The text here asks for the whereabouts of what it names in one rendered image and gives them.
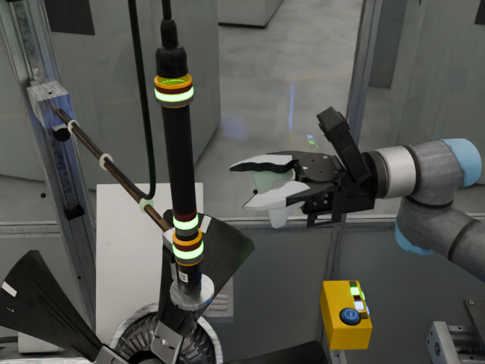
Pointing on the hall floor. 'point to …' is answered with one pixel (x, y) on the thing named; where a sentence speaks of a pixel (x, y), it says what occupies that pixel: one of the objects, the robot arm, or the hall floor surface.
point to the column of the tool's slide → (14, 45)
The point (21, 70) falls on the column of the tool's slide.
